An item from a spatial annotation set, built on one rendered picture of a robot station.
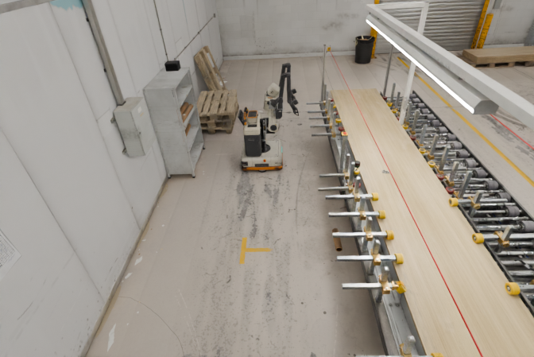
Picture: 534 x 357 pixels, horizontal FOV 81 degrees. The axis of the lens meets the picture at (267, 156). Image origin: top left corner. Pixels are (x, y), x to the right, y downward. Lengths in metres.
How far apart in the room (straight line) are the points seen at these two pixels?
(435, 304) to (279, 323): 1.49
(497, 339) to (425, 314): 0.42
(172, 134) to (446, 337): 4.00
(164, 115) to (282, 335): 3.19
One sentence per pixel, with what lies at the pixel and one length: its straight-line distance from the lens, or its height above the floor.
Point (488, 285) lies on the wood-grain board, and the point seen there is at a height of 0.90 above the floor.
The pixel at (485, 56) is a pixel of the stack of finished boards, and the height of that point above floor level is 0.31.
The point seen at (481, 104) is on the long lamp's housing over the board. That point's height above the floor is 2.36.
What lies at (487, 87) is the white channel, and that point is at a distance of 1.94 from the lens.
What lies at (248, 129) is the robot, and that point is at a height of 0.80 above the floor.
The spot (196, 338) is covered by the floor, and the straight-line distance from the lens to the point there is 3.55.
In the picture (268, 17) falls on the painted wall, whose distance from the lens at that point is 10.55.
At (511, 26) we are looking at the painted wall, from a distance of 12.82.
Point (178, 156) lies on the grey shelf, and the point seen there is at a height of 0.43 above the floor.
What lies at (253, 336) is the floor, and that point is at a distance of 3.46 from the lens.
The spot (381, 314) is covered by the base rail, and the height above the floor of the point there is 0.70.
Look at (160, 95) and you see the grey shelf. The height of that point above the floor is 1.44.
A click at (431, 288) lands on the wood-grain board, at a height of 0.90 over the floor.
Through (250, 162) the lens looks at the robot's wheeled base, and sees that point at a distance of 5.04.
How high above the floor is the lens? 3.09
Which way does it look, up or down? 34 degrees down
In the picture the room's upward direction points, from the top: 4 degrees counter-clockwise
